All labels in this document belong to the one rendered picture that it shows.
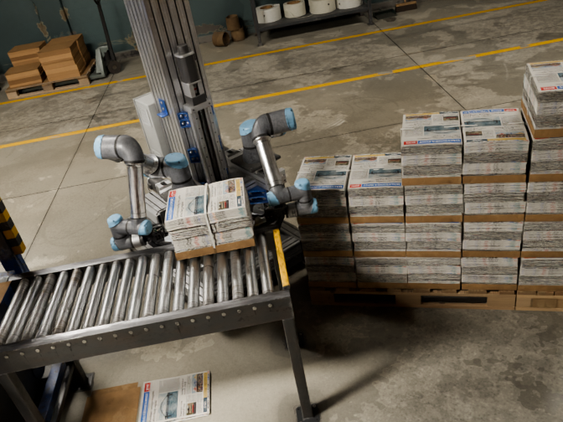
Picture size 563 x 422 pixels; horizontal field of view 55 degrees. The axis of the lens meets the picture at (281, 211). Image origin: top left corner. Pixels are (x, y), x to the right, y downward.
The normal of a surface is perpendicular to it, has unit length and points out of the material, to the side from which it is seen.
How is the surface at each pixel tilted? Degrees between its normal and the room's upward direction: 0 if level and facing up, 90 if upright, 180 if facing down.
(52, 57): 91
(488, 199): 89
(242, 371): 0
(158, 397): 1
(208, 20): 90
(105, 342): 90
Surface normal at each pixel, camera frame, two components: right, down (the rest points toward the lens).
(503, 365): -0.15, -0.83
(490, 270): -0.21, 0.55
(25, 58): 0.11, 0.54
